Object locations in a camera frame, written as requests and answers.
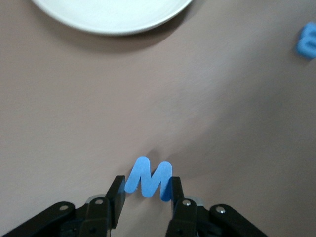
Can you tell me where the blue foam letter E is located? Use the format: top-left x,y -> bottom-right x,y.
295,21 -> 316,60

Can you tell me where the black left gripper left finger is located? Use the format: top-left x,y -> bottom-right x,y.
81,175 -> 126,237

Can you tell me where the blue foam letter M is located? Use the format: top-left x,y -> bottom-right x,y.
124,156 -> 173,202

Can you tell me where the cream plate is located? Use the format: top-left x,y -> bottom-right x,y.
31,0 -> 195,37

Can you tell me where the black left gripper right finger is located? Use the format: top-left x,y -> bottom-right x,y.
166,176 -> 198,237

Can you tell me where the brown paper table cover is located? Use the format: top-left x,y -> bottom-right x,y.
0,0 -> 316,237

